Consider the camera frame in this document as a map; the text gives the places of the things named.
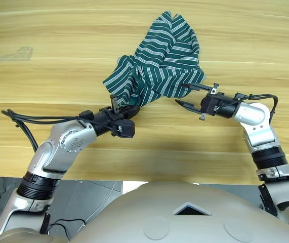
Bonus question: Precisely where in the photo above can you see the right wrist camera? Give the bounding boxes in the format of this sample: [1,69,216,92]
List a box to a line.
[200,94,225,116]

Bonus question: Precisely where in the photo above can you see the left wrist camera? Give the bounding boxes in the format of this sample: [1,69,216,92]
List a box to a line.
[112,119,136,139]

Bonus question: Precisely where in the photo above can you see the black floor cable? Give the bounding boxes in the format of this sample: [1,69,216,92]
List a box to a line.
[48,218,87,240]

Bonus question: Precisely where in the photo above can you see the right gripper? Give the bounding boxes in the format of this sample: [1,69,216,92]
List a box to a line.
[175,83,241,122]

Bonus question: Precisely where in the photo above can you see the green striped T-shirt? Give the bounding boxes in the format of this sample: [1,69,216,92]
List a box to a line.
[102,10,207,107]

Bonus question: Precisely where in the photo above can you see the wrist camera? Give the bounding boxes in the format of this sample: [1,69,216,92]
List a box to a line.
[112,119,136,139]
[200,94,225,116]

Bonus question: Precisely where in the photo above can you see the robot body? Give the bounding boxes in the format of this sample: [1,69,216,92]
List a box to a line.
[69,181,289,243]

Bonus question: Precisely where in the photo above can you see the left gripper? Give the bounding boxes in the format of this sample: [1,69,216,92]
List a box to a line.
[92,95,125,137]

